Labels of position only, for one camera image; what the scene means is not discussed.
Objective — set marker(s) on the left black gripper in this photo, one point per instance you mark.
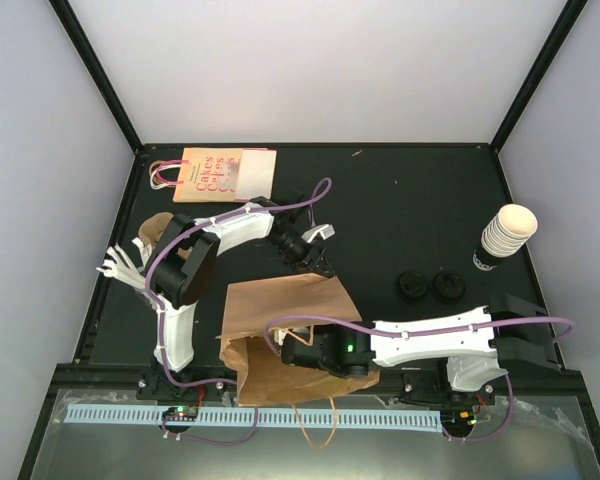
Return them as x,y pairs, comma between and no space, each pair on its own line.
310,260

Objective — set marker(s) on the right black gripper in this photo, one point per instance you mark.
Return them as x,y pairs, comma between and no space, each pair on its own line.
337,325

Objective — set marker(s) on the brown paper bag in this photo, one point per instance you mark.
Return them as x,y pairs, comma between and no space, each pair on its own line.
259,315

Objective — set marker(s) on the brown pulp cup carrier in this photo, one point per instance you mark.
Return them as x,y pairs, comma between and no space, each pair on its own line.
153,228

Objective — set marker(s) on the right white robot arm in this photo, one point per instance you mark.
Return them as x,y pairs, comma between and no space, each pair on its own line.
475,347

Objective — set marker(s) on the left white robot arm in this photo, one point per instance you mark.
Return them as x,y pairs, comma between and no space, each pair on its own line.
180,269

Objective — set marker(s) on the black coffee cup lid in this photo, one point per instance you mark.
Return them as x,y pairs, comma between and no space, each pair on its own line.
412,287
448,287

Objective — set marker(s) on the printed orange paper bag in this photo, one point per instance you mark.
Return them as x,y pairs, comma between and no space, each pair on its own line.
203,174

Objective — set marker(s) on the white plastic cutlery bundle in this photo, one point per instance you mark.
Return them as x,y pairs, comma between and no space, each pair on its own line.
119,266

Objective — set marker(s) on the stack of white paper cups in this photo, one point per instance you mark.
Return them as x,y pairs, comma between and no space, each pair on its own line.
508,230

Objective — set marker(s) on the perforated white metal rail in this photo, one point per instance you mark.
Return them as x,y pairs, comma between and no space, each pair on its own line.
310,418

